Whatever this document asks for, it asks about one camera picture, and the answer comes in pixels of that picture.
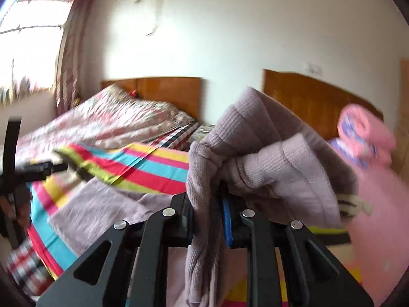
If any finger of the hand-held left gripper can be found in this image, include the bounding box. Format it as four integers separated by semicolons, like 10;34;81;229
21;162;70;180

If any rolled pink floral blanket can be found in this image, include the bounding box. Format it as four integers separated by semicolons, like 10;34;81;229
329;103;397;170

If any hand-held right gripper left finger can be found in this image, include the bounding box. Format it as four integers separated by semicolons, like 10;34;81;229
36;193;194;307

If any rainbow striped blanket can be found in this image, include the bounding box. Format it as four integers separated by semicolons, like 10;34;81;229
26;142;363;307

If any pink bed sheet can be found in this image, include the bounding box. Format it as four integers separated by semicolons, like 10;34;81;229
347;160;409;306

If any air conditioner hose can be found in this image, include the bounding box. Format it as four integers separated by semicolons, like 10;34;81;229
145;0;165;36

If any window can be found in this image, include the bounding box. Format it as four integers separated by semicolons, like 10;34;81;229
0;0;71;106

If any plaid bed sheet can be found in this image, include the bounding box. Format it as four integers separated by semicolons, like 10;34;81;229
6;238;53;296
150;120;200;150

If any person's left hand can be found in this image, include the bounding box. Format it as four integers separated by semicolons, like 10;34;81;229
13;185;33;229

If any patterned curtain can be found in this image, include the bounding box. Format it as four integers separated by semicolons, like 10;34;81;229
54;0;98;116

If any floral patchwork quilt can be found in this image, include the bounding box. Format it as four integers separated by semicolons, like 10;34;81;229
14;84;197;167

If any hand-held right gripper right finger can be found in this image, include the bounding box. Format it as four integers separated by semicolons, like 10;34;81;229
220;182;374;307

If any wooden headboard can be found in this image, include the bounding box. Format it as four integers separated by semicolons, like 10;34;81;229
263;69;384;141
101;77;202;125

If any nightstand with patterned cover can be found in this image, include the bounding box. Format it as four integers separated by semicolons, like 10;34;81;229
194;124;215;142

